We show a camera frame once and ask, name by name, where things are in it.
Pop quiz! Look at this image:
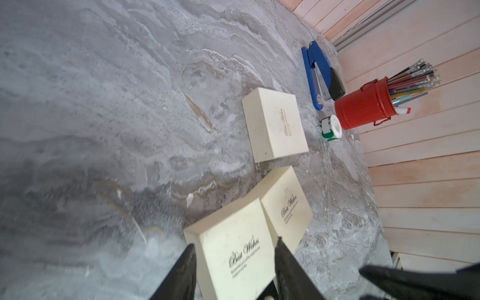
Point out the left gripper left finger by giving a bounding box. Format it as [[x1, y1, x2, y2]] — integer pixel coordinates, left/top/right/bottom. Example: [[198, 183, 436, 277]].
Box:
[[150, 244, 197, 300]]

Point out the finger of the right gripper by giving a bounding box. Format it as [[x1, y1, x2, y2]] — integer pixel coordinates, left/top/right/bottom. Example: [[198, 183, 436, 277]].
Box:
[[359, 264, 480, 300]]

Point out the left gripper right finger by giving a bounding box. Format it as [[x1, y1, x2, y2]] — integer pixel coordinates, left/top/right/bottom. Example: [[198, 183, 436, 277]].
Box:
[[274, 237, 325, 300]]

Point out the red pen cup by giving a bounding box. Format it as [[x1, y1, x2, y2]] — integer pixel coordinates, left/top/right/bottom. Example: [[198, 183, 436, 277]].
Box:
[[334, 77, 398, 130]]

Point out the pens bundle in cup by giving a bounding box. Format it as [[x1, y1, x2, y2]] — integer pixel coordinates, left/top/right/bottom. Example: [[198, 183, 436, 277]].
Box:
[[387, 59, 441, 115]]

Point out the small tape roll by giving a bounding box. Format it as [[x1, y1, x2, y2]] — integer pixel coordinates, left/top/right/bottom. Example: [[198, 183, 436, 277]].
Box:
[[319, 114, 343, 141]]

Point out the blue stapler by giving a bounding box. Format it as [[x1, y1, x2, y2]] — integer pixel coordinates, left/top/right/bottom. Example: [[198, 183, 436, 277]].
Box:
[[301, 41, 346, 111]]

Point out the cream drawer jewelry box front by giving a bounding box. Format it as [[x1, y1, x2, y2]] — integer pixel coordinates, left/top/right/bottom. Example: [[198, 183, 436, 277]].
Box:
[[183, 198, 275, 300]]

